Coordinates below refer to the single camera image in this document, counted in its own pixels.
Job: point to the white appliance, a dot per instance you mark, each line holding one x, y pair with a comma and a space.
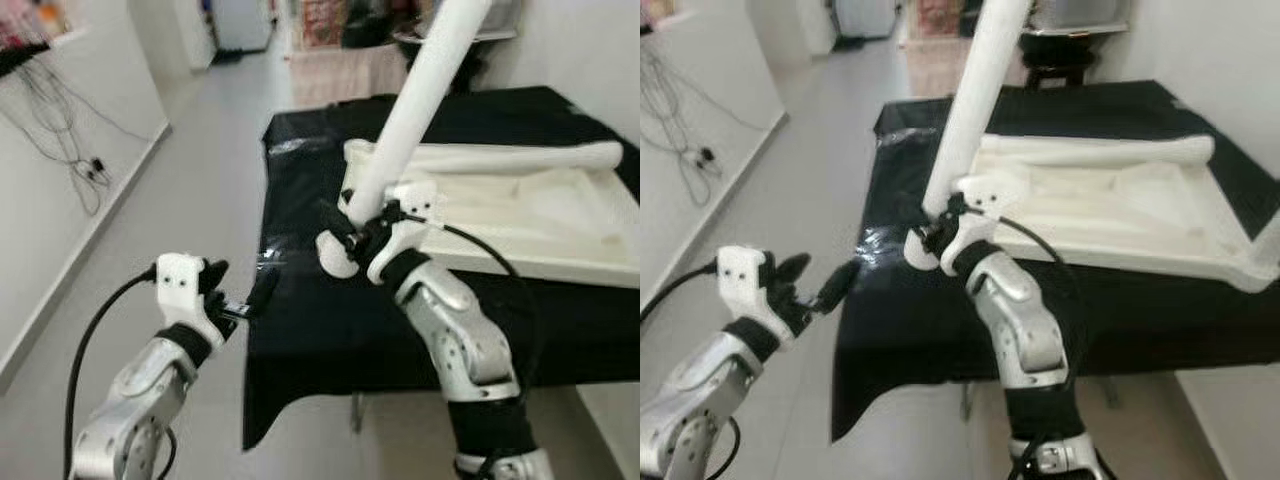
240, 25
865, 18

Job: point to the black round stool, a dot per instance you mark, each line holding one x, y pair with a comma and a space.
465, 75
1060, 72

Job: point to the grey metal table leg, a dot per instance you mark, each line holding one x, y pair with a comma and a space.
967, 402
357, 410
1107, 390

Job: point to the black bag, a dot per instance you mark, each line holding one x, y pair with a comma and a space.
368, 30

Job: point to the beige cloth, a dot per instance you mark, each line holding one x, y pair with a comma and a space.
340, 75
935, 70

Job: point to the white plastic children table top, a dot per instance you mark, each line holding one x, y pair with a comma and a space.
500, 220
1100, 220

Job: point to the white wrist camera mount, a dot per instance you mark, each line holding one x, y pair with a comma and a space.
410, 200
180, 285
745, 275
985, 190

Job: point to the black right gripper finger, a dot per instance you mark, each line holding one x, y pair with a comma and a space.
915, 218
335, 225

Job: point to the storage box with orange lid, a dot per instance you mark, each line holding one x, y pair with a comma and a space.
940, 18
320, 25

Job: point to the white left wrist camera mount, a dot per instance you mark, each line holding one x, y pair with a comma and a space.
745, 275
180, 285

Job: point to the black tablecloth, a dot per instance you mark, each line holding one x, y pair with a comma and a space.
900, 350
330, 340

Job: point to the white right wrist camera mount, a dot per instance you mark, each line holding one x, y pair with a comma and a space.
410, 200
985, 190

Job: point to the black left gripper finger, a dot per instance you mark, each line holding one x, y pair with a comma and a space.
840, 285
263, 292
215, 275
792, 270

